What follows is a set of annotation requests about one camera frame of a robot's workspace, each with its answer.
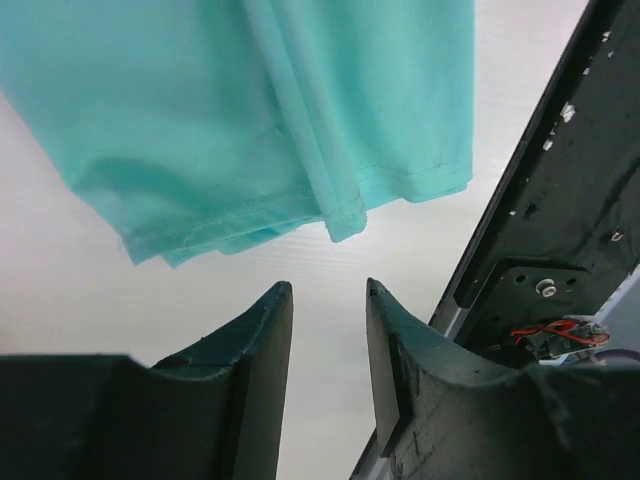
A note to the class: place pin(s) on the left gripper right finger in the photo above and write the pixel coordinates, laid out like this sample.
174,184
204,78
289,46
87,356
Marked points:
443,412

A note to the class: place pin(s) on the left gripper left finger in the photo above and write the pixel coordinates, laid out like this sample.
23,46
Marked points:
213,410

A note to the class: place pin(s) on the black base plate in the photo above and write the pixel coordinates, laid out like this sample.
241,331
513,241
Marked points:
561,232

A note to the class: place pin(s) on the teal t-shirt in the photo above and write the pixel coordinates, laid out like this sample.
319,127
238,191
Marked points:
197,126

